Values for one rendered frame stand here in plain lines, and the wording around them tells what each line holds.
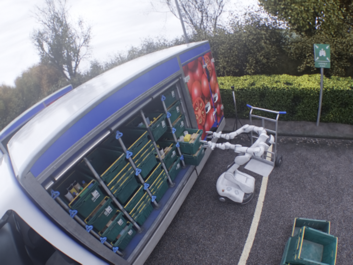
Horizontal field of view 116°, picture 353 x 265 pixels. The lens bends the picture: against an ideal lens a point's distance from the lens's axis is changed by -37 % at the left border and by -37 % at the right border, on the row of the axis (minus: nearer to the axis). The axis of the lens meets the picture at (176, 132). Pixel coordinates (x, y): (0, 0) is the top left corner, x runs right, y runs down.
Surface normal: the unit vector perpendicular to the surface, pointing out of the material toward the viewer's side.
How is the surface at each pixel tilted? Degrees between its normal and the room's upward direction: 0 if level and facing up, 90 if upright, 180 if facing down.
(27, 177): 90
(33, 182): 90
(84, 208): 97
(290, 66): 54
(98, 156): 86
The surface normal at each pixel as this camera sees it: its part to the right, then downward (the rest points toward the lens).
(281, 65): -0.48, -0.03
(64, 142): 0.84, 0.05
